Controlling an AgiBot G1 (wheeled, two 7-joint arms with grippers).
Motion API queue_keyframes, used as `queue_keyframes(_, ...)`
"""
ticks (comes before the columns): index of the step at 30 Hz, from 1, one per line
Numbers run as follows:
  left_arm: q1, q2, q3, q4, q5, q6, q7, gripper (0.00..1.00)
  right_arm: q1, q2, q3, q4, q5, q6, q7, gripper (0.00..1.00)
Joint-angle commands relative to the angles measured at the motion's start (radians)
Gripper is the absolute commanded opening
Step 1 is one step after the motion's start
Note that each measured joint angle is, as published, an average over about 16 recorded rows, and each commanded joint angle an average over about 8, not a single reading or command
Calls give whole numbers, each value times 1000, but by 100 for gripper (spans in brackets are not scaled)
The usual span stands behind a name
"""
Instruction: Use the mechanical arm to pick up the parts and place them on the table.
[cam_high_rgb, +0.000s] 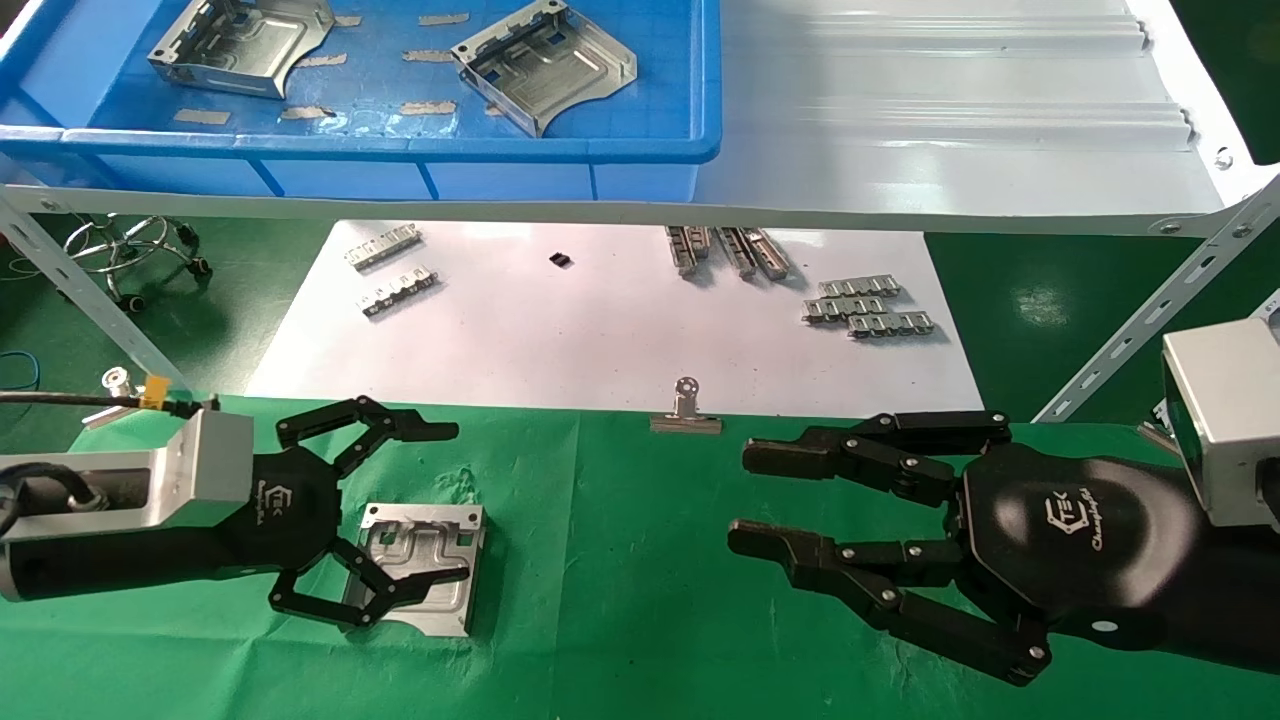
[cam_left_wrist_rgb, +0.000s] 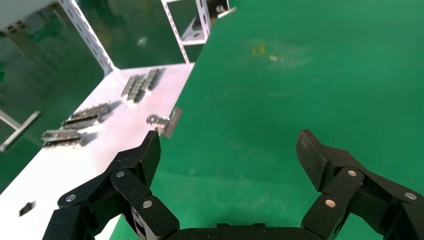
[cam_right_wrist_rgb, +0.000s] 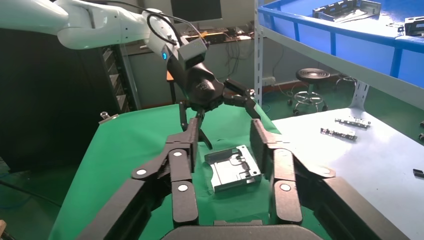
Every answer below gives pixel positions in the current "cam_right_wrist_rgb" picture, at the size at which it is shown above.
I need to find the blue plastic bin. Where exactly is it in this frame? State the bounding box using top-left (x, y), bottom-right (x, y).
top-left (257, 0), bottom-right (424, 90)

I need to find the black monitor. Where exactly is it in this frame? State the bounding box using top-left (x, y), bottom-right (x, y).
top-left (170, 0), bottom-right (223, 23)

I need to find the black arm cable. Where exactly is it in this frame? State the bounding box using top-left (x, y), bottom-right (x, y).
top-left (99, 0), bottom-right (207, 46)

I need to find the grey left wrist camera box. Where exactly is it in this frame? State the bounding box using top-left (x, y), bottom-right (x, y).
top-left (177, 37), bottom-right (210, 71)

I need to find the perforated white shelf brace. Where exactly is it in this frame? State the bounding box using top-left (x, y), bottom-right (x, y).
top-left (349, 80), bottom-right (371, 111)

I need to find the small metal connector strip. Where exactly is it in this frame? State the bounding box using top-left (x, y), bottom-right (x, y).
top-left (319, 127), bottom-right (358, 141)
top-left (334, 115), bottom-right (372, 129)

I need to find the green cloth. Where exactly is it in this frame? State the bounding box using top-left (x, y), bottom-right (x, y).
top-left (47, 102), bottom-right (332, 240)

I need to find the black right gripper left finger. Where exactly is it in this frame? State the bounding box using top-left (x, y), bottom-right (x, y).
top-left (76, 117), bottom-right (201, 240)

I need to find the silver sheet metal bracket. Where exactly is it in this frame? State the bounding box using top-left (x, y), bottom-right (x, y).
top-left (403, 15), bottom-right (424, 37)
top-left (312, 0), bottom-right (382, 23)
top-left (204, 144), bottom-right (263, 194)

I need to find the chrome stool base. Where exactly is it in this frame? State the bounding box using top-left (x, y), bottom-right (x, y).
top-left (335, 72), bottom-right (358, 91)

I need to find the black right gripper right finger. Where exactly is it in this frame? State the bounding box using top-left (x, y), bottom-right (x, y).
top-left (249, 118), bottom-right (412, 240)

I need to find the white shelf upright post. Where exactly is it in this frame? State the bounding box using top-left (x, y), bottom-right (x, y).
top-left (253, 0), bottom-right (267, 108)

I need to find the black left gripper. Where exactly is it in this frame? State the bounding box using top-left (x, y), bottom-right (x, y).
top-left (166, 49), bottom-right (263, 151)

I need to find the grey drawer rack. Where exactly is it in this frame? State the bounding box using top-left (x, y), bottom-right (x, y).
top-left (100, 44), bottom-right (140, 114)

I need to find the white sheet on table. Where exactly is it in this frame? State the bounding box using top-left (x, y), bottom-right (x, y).
top-left (271, 107), bottom-right (424, 240)

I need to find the cluttered brown desk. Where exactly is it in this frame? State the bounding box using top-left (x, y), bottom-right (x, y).
top-left (127, 25), bottom-right (256, 56)

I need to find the stool wheel base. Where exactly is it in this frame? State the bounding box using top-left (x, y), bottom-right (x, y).
top-left (287, 67), bottom-right (331, 117)

